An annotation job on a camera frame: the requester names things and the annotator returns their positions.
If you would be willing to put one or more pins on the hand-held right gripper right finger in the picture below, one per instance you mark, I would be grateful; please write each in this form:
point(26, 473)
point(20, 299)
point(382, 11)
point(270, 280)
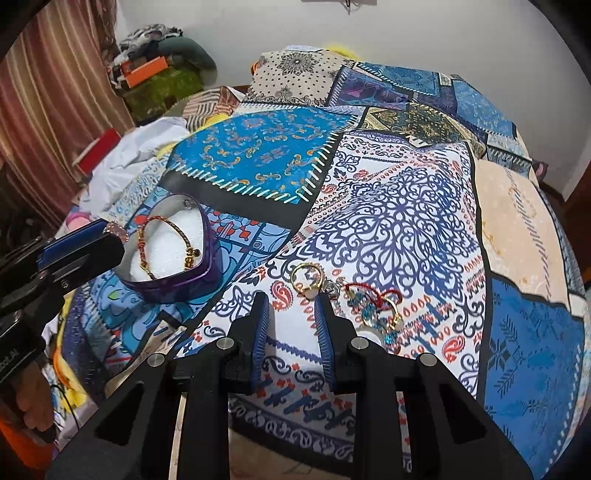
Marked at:
point(324, 341)

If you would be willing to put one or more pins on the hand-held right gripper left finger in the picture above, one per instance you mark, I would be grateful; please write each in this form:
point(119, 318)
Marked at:
point(261, 337)

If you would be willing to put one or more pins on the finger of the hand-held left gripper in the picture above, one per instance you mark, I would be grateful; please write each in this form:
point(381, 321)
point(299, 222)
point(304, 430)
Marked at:
point(74, 241)
point(87, 261)

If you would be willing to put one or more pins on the gold hoop earring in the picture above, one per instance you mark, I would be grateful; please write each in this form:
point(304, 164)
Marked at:
point(305, 277)
point(393, 314)

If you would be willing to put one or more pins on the purple heart-shaped jewelry box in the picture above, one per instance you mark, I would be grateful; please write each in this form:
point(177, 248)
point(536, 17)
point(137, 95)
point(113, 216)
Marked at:
point(203, 258)

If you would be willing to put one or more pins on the person's left hand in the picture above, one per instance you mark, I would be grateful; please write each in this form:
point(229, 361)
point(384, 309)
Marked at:
point(32, 401)

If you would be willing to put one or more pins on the small silver charm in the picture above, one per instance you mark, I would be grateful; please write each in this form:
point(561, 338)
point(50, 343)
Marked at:
point(332, 287)

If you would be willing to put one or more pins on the red and blue tassel earring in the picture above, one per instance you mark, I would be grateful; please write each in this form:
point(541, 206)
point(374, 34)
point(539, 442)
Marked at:
point(364, 302)

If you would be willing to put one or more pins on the white cloth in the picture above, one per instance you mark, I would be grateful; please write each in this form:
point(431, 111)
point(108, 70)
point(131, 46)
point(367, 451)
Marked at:
point(134, 157)

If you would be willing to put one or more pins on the patchwork printed blanket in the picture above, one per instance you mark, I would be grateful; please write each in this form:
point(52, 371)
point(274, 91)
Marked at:
point(392, 207)

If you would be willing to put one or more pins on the striped brown curtain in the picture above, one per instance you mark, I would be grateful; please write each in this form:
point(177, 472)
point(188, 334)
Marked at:
point(46, 92)

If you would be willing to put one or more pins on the orange box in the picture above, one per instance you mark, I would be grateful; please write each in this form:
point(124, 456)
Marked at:
point(144, 70)

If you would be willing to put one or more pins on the striped orange cloth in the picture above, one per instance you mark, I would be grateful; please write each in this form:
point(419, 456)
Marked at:
point(210, 104)

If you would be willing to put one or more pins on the pile of folded clothes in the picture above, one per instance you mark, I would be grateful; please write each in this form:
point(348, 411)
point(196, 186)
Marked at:
point(180, 78)

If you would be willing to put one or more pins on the yellow fluffy item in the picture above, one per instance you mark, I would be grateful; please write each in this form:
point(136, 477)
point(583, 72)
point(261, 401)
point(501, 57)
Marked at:
point(334, 48)

